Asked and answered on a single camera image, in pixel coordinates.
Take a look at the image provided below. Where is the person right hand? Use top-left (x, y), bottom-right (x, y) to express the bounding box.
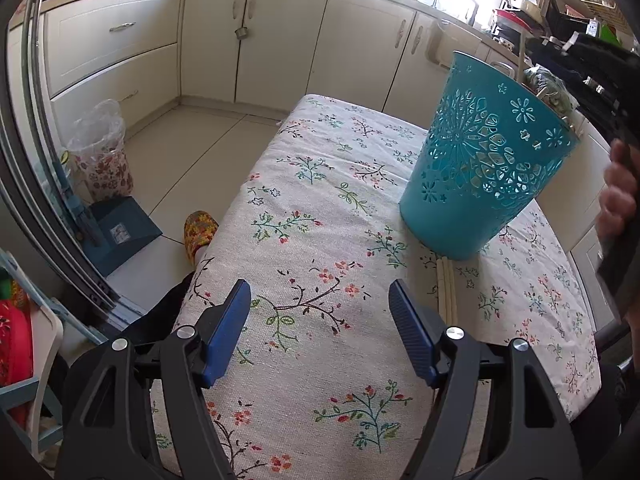
top-left (596, 139), bottom-right (639, 242)

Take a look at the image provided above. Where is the teal perforated basket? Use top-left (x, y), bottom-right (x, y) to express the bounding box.
top-left (399, 52), bottom-right (578, 260)

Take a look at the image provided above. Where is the floral tablecloth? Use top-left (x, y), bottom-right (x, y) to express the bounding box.
top-left (177, 94), bottom-right (601, 479)

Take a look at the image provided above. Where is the white blue shelf rack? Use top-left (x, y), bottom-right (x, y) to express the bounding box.
top-left (1, 252), bottom-right (63, 460)

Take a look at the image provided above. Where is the blue dustpan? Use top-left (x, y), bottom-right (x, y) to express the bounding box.
top-left (65, 195), bottom-right (162, 276)

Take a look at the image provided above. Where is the green vegetable bag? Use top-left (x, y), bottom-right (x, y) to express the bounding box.
top-left (523, 64), bottom-right (576, 118)

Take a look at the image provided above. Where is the yellow slipper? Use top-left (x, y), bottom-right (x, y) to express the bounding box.
top-left (183, 210), bottom-right (219, 264)

